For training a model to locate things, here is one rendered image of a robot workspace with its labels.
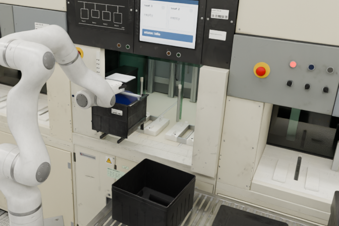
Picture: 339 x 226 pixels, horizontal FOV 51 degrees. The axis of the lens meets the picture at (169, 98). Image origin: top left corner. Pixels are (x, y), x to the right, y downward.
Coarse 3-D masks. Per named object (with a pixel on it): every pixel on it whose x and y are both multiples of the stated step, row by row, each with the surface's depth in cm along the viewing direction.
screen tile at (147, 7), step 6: (144, 6) 164; (150, 6) 162; (156, 6) 161; (150, 12) 163; (156, 12) 162; (162, 12) 161; (144, 18) 165; (150, 18) 164; (156, 18) 163; (162, 18) 162; (144, 24) 166; (150, 24) 165; (156, 24) 164; (162, 24) 163
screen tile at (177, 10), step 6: (174, 6) 158; (180, 6) 157; (174, 12) 159; (180, 12) 157; (186, 12) 156; (192, 18) 156; (168, 24) 161; (174, 24) 160; (180, 24) 159; (186, 24) 158; (192, 24) 157; (180, 30) 160; (186, 30) 159; (192, 30) 158
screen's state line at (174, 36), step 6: (144, 30) 167; (150, 30) 166; (156, 30) 165; (150, 36) 167; (156, 36) 166; (162, 36) 165; (168, 36) 163; (174, 36) 162; (180, 36) 161; (186, 36) 160; (192, 36) 159; (192, 42) 160
